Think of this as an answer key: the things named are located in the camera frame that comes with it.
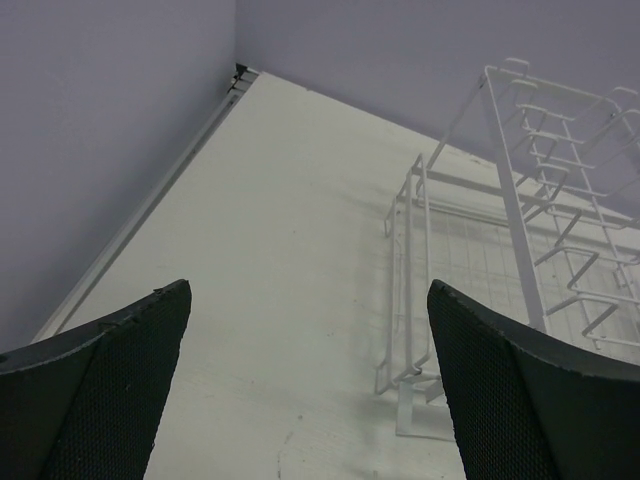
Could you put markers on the white wire dish rack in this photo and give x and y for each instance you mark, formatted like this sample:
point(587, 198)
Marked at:
point(529, 203)

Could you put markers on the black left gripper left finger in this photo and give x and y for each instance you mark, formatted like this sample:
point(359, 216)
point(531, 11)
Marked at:
point(87, 403)

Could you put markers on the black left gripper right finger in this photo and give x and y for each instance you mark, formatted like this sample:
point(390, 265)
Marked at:
point(525, 405)

